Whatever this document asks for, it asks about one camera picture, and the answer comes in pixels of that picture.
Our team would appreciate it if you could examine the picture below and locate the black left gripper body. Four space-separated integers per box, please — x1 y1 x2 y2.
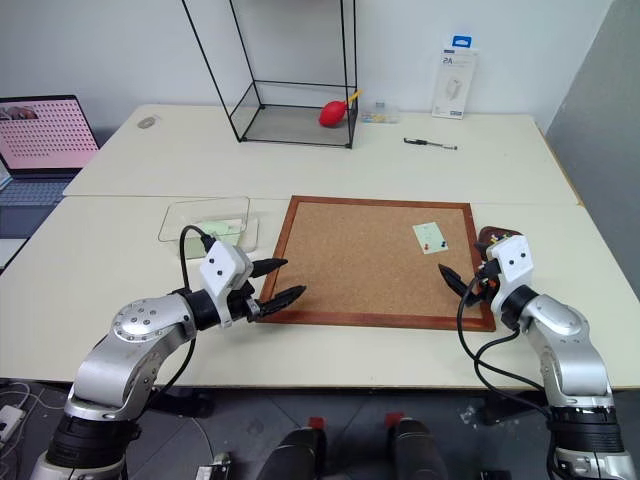
227 278 266 324

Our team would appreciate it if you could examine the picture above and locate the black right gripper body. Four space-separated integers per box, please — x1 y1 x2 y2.
469 258 504 306

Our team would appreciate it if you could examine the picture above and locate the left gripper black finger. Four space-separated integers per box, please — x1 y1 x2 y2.
257 285 308 317
248 257 290 281

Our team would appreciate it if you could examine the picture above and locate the dark bowl of pushpins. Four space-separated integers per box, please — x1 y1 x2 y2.
478 225 525 251

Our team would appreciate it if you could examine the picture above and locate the pale green paper note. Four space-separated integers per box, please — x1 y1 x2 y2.
412 221 450 255

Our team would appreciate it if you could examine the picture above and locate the wood-framed cork board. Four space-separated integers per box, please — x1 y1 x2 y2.
254 195 497 333

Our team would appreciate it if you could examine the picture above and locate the clear box of pins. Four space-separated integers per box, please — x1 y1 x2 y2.
360 101 401 125

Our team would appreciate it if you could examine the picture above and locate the clear plastic tray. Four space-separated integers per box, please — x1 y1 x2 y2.
158 195 251 246

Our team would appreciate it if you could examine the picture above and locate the black pen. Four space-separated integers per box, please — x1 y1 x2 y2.
403 136 459 152

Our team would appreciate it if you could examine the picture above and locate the dark rounded robot leg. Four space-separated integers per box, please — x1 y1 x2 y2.
387 418 450 480
259 427 329 480

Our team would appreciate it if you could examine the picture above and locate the red rubber air blower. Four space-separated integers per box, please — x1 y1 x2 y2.
319 89 362 127

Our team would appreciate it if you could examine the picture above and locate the white product package box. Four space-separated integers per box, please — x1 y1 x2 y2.
431 33 480 120

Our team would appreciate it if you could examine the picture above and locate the dark grey flat device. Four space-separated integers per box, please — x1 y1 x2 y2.
0 198 64 274

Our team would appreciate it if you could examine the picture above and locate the white power adapter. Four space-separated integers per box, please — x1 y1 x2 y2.
0 404 26 442

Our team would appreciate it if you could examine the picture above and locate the open laptop with pink screen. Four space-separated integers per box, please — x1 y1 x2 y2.
0 94 101 204

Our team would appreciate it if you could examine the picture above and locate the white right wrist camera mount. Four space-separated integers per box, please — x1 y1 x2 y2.
487 234 532 314

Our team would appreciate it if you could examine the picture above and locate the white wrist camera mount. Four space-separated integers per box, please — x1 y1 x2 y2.
487 234 532 314
198 240 255 329

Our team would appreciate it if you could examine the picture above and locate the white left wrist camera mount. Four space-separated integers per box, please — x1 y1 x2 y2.
198 240 255 329

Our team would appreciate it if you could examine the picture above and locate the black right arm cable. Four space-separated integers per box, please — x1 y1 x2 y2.
457 276 561 476

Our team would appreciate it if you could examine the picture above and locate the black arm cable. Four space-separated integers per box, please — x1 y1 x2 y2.
149 224 212 401
457 276 561 476

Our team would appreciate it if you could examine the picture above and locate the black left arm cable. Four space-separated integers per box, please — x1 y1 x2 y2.
149 224 212 401

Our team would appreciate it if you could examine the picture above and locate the black wire frame stand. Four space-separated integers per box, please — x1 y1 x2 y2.
180 0 359 150

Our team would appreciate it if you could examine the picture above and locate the grey metal bracket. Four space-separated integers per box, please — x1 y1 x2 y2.
197 452 234 480

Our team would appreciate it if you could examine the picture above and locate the white floor cable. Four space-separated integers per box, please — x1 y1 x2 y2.
0 382 49 454

